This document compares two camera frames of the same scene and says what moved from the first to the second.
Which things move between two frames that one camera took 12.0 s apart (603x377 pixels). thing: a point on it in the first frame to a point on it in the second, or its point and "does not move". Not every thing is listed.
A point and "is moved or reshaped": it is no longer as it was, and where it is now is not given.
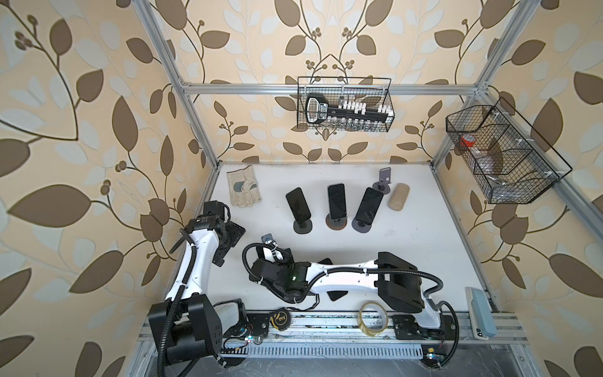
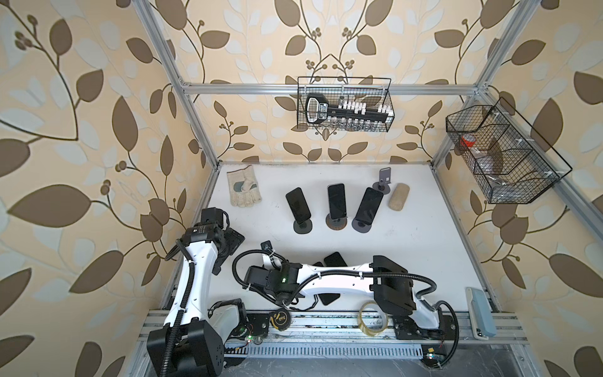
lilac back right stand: x=360 y=226 does not move
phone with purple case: x=335 y=294 is moved or reshaped
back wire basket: x=345 y=104 does not move
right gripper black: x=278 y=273 does not move
